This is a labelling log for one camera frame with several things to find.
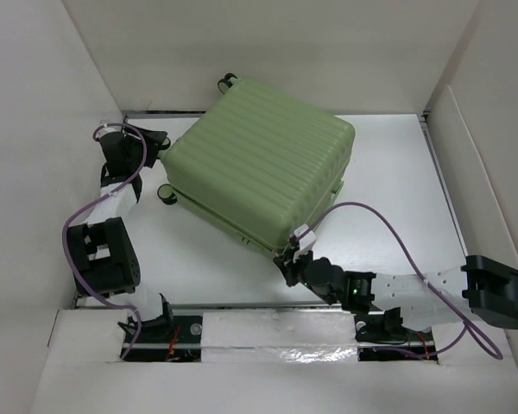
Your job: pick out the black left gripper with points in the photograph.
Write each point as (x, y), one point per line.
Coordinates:
(155, 141)

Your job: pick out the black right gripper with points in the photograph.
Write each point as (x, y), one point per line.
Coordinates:
(288, 268)

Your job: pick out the green hard-shell suitcase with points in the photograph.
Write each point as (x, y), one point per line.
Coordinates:
(259, 163)

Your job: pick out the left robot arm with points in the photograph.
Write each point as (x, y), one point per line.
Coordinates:
(99, 248)

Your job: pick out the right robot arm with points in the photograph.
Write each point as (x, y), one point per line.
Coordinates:
(481, 289)

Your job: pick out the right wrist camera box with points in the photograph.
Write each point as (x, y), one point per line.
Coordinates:
(303, 240)

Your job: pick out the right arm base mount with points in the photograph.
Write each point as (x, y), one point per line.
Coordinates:
(379, 333)

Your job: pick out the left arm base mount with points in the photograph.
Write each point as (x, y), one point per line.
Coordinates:
(182, 343)

